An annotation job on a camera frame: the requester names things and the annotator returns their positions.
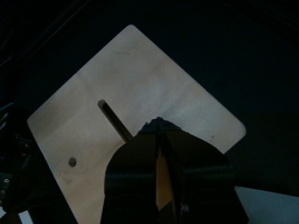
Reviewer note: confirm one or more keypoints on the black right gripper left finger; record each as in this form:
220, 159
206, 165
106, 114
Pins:
130, 175

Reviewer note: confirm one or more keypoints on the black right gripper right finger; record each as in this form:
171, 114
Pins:
206, 180

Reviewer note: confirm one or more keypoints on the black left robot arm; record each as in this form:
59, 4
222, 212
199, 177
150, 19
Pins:
23, 172

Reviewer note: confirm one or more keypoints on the light wooden board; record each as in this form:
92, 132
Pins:
140, 84

